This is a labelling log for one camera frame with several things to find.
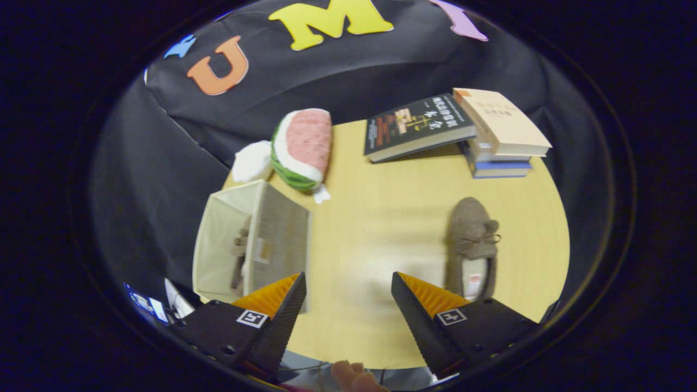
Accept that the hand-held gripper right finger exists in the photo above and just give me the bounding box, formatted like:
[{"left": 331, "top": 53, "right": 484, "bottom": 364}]
[{"left": 390, "top": 271, "right": 540, "bottom": 381}]

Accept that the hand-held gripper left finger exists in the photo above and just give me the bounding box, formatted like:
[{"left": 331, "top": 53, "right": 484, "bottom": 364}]
[{"left": 169, "top": 272, "right": 307, "bottom": 382}]

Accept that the brown suede moccasin shoe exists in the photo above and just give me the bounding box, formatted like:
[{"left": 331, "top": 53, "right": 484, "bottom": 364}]
[
  {"left": 444, "top": 197, "right": 500, "bottom": 302},
  {"left": 230, "top": 215, "right": 254, "bottom": 290}
]

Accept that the grey fabric storage box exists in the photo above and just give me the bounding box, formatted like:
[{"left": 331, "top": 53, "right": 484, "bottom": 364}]
[{"left": 192, "top": 180, "right": 312, "bottom": 314}]

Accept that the white paper sheet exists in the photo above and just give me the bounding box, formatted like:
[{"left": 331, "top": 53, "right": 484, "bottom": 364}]
[{"left": 164, "top": 278, "right": 194, "bottom": 319}]

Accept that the blue white printed package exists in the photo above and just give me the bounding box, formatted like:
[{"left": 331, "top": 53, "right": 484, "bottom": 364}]
[{"left": 124, "top": 282, "right": 169, "bottom": 324}]

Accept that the white plush toy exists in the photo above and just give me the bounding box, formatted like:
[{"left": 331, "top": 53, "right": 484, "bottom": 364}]
[{"left": 233, "top": 140, "right": 273, "bottom": 183}]

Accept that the blue cover book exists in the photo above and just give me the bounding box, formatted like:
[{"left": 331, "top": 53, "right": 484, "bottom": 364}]
[{"left": 463, "top": 143, "right": 533, "bottom": 179}]

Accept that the watermelon slice plush toy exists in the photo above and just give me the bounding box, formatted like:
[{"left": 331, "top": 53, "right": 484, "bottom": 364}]
[{"left": 270, "top": 108, "right": 333, "bottom": 204}]

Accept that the black cover book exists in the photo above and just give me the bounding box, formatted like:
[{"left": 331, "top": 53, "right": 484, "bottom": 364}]
[{"left": 364, "top": 93, "right": 477, "bottom": 163}]

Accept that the beige cover book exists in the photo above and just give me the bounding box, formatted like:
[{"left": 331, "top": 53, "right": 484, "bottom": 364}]
[{"left": 453, "top": 88, "right": 552, "bottom": 157}]

